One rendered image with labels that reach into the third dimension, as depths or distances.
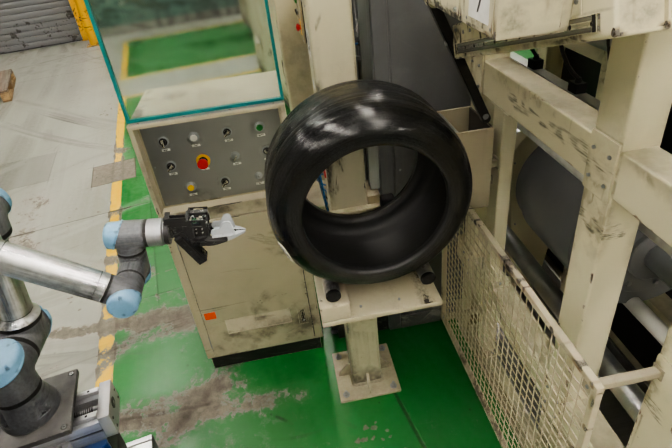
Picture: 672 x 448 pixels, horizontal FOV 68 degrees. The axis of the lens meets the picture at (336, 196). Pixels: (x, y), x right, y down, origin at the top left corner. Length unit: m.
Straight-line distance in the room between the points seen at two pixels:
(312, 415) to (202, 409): 0.50
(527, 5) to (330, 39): 0.69
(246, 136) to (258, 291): 0.71
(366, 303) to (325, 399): 0.87
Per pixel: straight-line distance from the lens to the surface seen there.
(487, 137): 1.65
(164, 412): 2.51
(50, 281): 1.36
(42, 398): 1.68
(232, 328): 2.36
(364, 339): 2.14
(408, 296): 1.57
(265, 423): 2.33
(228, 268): 2.13
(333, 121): 1.18
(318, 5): 1.45
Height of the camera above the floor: 1.88
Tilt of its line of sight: 32 degrees down
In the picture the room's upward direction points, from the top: 7 degrees counter-clockwise
